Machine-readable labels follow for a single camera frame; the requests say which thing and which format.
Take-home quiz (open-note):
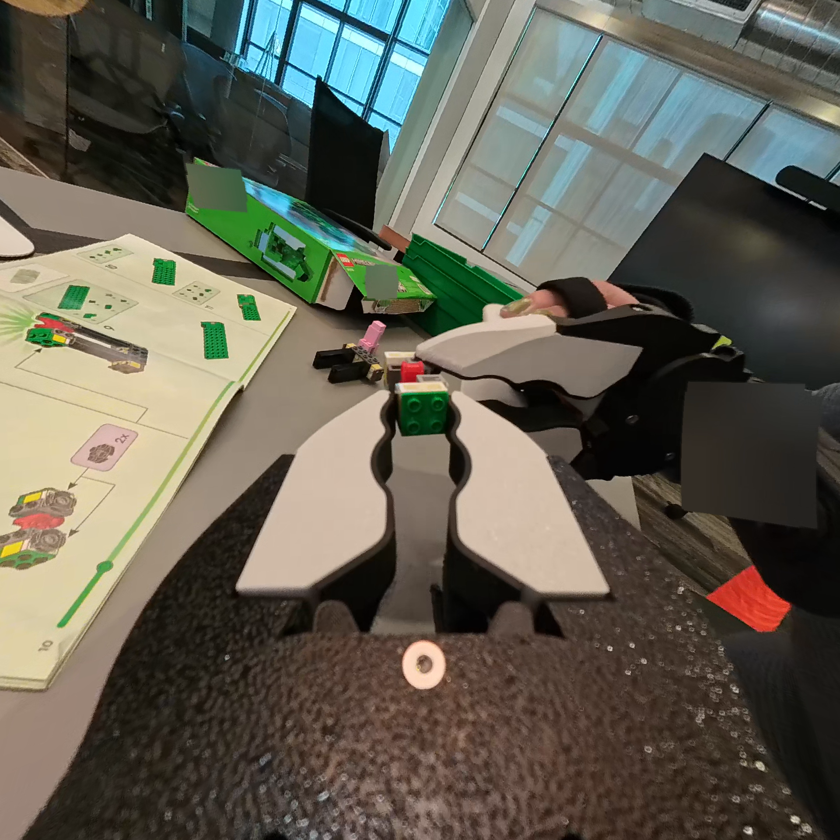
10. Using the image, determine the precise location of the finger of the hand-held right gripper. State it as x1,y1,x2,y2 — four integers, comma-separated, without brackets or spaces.
416,318,645,399
459,381,588,434

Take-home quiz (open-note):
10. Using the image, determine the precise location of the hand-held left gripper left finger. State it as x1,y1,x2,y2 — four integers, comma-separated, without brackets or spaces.
235,390,399,632

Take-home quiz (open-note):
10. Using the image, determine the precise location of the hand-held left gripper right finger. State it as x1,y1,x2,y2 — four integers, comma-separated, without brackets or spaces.
446,390,613,632

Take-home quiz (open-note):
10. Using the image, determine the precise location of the green red toy brick assembly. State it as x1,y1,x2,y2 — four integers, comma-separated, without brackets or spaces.
384,351,454,437

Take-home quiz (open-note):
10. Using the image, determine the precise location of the person's right hand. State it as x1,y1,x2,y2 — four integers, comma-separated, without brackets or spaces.
502,281,641,320

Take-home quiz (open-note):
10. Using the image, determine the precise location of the stack of green plastic bins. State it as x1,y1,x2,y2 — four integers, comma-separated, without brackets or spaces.
402,233,529,337

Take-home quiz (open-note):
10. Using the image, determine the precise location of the black toy brick legs assembly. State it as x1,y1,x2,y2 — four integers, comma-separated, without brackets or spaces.
314,341,385,385

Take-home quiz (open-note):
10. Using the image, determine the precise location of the large black display screen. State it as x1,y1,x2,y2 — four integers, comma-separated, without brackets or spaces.
607,153,840,395

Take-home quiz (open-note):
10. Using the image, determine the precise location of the toy brick instruction booklet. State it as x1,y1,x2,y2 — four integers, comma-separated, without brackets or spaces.
0,233,296,691

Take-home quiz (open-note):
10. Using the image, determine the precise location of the frosted glass partition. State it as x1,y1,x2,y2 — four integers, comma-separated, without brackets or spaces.
433,7,840,270

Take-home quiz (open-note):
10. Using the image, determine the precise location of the green toy set box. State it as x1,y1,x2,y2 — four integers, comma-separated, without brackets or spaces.
185,157,437,312

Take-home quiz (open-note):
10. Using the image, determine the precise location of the dark-framed window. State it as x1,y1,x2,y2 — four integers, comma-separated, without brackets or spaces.
236,0,454,132

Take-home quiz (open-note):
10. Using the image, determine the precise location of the metal ceiling duct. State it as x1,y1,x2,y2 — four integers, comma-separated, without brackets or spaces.
731,0,840,73

